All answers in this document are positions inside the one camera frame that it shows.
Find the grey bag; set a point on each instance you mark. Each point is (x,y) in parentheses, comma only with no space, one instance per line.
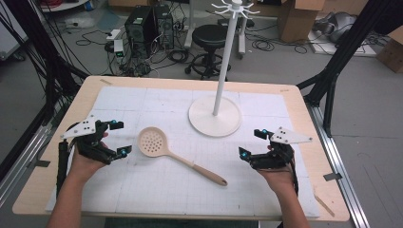
(337,26)

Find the beige slotted spoon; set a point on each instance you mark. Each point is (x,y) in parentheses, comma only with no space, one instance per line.
(202,172)

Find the black metal frame stand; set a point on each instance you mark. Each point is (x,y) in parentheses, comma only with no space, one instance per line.
(47,63)
(342,53)

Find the white grid mat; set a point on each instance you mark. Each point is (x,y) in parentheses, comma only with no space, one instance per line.
(158,196)

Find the small cardboard box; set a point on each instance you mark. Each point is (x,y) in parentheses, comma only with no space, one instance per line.
(393,53)

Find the aluminium rail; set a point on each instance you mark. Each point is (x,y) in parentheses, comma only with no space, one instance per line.
(339,164)
(22,167)

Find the white power strip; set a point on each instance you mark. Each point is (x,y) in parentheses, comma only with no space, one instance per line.
(113,34)

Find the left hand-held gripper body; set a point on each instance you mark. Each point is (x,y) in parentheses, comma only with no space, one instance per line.
(83,127)

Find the black computer tower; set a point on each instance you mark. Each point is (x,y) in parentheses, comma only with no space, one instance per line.
(165,28)
(139,31)

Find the white round table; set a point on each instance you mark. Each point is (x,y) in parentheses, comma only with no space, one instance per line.
(61,4)

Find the person's right hand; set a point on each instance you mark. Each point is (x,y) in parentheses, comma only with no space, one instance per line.
(280,180)

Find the black round stool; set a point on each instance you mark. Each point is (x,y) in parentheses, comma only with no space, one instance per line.
(209,36)

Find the thin wooden stick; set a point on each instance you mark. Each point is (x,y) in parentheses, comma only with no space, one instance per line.
(323,205)

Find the white power adapter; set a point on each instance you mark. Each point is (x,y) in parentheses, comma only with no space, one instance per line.
(118,47)

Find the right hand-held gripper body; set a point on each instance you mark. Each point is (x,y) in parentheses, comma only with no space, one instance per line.
(286,136)

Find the white hook rack stand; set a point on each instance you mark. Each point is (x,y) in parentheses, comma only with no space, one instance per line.
(206,123)

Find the grey tape piece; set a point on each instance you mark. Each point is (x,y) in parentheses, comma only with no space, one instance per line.
(42,163)
(332,176)

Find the large cardboard box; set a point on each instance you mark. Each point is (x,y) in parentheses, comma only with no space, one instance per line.
(294,22)

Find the white stand leg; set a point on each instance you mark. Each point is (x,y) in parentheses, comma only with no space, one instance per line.
(189,25)
(242,36)

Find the person's left hand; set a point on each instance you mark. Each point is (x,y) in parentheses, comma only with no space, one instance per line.
(85,166)

